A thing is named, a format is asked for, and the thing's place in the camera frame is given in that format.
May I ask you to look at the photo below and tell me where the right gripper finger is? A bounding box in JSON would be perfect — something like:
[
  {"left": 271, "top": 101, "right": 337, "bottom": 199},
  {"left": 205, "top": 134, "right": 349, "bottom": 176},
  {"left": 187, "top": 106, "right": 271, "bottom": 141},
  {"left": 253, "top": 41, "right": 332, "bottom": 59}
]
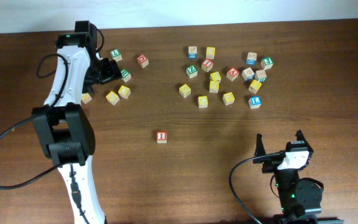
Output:
[
  {"left": 295, "top": 130, "right": 306, "bottom": 143},
  {"left": 253, "top": 133, "right": 266, "bottom": 164}
]

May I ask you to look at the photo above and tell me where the yellow C block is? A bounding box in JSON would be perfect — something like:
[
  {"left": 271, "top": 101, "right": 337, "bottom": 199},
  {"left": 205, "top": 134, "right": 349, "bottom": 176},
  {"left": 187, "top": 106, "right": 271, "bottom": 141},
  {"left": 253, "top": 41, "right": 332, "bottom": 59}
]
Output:
[{"left": 198, "top": 96, "right": 209, "bottom": 108}]

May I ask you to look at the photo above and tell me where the red i block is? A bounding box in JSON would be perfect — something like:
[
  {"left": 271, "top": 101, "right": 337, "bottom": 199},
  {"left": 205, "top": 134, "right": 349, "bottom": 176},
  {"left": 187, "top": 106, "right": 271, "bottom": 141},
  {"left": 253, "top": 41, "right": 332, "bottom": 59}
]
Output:
[
  {"left": 201, "top": 58, "right": 213, "bottom": 72},
  {"left": 156, "top": 131, "right": 167, "bottom": 143}
]

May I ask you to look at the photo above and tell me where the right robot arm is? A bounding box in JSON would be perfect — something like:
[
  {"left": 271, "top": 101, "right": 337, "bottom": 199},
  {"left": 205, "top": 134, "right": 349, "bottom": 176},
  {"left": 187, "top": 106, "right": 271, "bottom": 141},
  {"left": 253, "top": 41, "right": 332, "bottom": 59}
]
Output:
[{"left": 254, "top": 130, "right": 344, "bottom": 224}]

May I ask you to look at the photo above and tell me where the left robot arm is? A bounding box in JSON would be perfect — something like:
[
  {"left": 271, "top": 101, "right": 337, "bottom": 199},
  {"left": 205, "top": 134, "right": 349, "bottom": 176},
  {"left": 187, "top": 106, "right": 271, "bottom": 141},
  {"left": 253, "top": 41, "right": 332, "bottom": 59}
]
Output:
[{"left": 32, "top": 21, "right": 122, "bottom": 223}]

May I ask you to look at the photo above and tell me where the green L block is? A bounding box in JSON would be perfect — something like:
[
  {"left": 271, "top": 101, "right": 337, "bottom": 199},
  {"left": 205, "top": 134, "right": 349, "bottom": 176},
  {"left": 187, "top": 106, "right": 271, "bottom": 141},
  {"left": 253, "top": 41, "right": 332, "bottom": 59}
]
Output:
[{"left": 110, "top": 49, "right": 122, "bottom": 62}]

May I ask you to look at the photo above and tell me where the green R block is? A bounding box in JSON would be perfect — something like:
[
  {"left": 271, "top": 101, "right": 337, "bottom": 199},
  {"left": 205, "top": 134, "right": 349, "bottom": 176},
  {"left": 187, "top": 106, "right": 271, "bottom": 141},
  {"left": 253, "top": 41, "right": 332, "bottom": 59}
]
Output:
[{"left": 121, "top": 69, "right": 132, "bottom": 83}]

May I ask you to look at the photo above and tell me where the yellow block left upper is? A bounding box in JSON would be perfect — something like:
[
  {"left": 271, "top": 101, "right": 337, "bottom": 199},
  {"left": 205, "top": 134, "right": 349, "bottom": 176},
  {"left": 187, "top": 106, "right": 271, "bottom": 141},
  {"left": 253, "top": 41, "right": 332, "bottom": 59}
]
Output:
[{"left": 118, "top": 85, "right": 131, "bottom": 99}]

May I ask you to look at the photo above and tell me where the yellow block left lower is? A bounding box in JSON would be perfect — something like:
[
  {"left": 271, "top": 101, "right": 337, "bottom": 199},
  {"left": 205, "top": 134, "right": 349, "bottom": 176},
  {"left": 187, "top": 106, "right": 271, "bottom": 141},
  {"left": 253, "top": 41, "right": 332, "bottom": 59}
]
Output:
[{"left": 106, "top": 91, "right": 120, "bottom": 105}]

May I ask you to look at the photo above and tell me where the yellow block far left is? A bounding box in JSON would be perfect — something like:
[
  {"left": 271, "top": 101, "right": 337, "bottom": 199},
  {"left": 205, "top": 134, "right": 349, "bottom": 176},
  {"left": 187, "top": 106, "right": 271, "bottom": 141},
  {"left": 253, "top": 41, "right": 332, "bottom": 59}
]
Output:
[{"left": 81, "top": 93, "right": 92, "bottom": 104}]

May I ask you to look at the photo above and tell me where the red Q block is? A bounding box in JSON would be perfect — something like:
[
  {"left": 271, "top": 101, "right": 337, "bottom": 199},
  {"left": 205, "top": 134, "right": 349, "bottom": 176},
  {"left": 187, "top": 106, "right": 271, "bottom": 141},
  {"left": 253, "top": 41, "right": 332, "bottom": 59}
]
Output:
[{"left": 136, "top": 54, "right": 149, "bottom": 68}]

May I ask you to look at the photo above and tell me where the blue L block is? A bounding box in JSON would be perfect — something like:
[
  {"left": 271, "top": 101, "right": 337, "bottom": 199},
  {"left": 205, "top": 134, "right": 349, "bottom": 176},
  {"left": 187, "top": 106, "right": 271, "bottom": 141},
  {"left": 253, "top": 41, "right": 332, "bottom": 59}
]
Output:
[{"left": 249, "top": 96, "right": 262, "bottom": 109}]

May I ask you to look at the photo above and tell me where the green sided wooden block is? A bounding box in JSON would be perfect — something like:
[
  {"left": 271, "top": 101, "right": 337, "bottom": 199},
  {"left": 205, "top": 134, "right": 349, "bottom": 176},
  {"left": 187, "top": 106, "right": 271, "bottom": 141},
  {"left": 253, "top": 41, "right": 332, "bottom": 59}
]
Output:
[{"left": 255, "top": 70, "right": 267, "bottom": 83}]

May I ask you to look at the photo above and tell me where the blue sided wooden block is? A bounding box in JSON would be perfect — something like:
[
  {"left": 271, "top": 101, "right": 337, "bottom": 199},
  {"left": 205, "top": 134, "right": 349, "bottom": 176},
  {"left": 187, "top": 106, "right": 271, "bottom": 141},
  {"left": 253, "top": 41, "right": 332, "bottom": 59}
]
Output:
[{"left": 242, "top": 67, "right": 255, "bottom": 82}]

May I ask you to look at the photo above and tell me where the yellow block centre left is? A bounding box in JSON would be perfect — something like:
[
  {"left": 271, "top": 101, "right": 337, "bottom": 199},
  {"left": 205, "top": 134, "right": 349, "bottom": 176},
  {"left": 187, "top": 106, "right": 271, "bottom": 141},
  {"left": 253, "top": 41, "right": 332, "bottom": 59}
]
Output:
[{"left": 179, "top": 84, "right": 191, "bottom": 98}]

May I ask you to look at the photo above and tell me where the green J block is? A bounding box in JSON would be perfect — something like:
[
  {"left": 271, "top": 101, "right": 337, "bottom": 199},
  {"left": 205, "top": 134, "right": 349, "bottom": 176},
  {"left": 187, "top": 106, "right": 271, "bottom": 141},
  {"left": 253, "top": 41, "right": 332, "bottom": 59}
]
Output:
[{"left": 260, "top": 57, "right": 273, "bottom": 70}]

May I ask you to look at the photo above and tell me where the yellow block centre lower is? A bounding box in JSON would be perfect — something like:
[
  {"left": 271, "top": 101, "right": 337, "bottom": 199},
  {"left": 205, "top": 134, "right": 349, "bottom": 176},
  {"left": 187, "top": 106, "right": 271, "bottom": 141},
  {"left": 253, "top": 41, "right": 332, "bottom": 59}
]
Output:
[{"left": 209, "top": 81, "right": 219, "bottom": 93}]

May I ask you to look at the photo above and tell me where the red A block right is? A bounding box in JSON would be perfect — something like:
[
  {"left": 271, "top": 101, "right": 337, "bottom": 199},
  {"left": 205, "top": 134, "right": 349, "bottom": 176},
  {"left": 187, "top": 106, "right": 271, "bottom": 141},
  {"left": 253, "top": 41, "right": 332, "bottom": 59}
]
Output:
[{"left": 226, "top": 67, "right": 239, "bottom": 81}]

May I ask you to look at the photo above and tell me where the green Z block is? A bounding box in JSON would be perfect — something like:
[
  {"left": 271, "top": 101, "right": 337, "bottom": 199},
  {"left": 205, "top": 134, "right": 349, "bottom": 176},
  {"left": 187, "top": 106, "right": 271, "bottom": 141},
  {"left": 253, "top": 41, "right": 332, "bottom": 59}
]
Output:
[{"left": 186, "top": 65, "right": 198, "bottom": 78}]

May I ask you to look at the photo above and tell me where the blue picture block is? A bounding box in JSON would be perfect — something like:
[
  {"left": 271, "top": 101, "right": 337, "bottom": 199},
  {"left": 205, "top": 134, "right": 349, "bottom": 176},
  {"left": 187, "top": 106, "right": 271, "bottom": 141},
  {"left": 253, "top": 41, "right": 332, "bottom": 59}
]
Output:
[
  {"left": 246, "top": 52, "right": 257, "bottom": 66},
  {"left": 188, "top": 46, "right": 198, "bottom": 59}
]

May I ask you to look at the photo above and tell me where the yellow block centre upper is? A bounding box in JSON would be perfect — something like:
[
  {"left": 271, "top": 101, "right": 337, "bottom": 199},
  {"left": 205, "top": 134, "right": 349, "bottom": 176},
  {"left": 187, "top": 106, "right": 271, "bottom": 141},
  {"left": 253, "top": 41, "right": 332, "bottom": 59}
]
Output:
[{"left": 209, "top": 72, "right": 221, "bottom": 83}]

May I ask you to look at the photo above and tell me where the blue picture block right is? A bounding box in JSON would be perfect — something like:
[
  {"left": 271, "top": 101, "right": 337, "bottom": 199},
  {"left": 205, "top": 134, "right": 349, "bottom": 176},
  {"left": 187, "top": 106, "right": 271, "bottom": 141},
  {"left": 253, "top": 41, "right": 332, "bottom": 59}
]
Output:
[{"left": 246, "top": 52, "right": 257, "bottom": 66}]

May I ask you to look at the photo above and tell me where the yellow block top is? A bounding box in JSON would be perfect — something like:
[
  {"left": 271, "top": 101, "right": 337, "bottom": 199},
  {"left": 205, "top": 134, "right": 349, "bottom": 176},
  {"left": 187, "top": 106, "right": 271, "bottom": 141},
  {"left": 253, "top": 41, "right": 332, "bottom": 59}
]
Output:
[{"left": 206, "top": 47, "right": 216, "bottom": 60}]

